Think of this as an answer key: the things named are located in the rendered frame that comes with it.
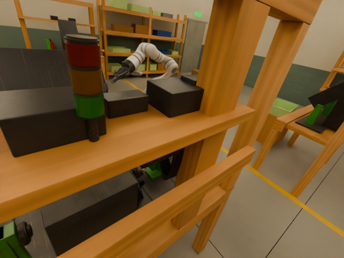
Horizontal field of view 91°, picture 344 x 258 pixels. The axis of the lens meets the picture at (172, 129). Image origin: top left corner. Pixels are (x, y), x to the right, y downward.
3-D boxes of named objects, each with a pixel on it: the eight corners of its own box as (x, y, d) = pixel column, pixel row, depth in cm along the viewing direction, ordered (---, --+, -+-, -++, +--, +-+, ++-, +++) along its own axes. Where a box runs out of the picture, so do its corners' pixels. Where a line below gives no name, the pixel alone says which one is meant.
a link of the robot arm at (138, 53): (126, 52, 100) (137, 56, 97) (142, 39, 107) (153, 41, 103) (130, 63, 106) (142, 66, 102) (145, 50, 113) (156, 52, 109)
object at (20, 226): (22, 232, 60) (15, 219, 56) (33, 227, 62) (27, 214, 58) (24, 251, 55) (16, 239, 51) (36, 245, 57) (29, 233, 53)
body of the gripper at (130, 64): (123, 58, 99) (111, 68, 95) (132, 58, 94) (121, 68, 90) (129, 69, 104) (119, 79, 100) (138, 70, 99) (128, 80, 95)
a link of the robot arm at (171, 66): (181, 67, 134) (160, 90, 146) (174, 59, 137) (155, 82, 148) (175, 64, 127) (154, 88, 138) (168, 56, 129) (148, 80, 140)
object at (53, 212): (56, 236, 76) (35, 184, 59) (120, 202, 94) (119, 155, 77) (66, 277, 65) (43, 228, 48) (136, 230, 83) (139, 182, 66)
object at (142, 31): (178, 77, 725) (188, 14, 612) (107, 80, 554) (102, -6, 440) (171, 73, 760) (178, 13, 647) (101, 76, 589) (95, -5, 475)
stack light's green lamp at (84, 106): (73, 111, 33) (69, 89, 31) (99, 107, 36) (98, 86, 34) (81, 123, 30) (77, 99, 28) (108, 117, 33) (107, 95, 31)
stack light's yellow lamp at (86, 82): (69, 89, 31) (65, 63, 29) (98, 86, 34) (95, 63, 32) (77, 99, 28) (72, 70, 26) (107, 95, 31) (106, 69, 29)
